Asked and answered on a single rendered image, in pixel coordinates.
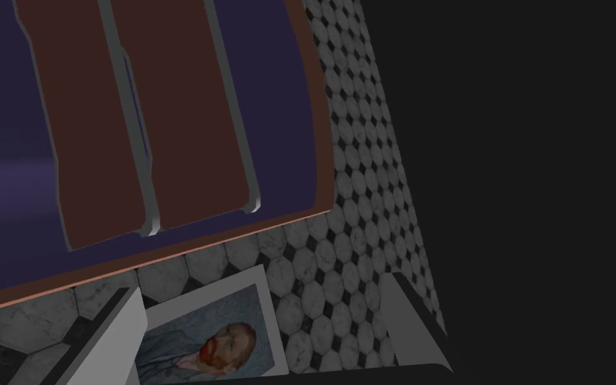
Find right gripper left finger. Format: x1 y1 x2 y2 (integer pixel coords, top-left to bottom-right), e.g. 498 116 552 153
39 286 148 385

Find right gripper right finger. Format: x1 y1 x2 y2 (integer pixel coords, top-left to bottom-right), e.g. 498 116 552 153
377 271 454 373

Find framed portrait picture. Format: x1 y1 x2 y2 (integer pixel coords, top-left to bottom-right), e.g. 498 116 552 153
134 264 290 385

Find brown and purple cupboard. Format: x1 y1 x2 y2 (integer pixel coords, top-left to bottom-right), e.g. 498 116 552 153
0 0 337 319

